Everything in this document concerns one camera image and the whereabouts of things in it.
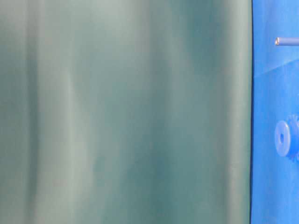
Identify green backdrop curtain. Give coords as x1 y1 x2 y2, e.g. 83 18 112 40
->
0 0 252 224

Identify blue table mat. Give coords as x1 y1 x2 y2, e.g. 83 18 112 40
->
250 0 299 224

